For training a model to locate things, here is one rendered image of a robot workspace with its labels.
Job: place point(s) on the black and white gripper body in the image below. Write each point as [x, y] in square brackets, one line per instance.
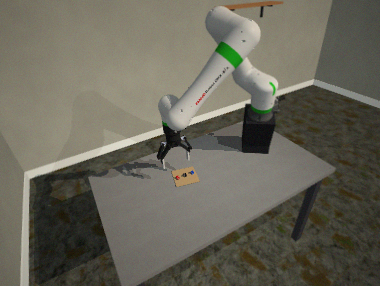
[173, 138]

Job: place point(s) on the tan square mat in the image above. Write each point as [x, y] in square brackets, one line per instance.
[189, 179]

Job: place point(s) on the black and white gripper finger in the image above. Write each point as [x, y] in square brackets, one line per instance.
[186, 148]
[161, 154]

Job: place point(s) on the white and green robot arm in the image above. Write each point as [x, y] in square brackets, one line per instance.
[242, 36]

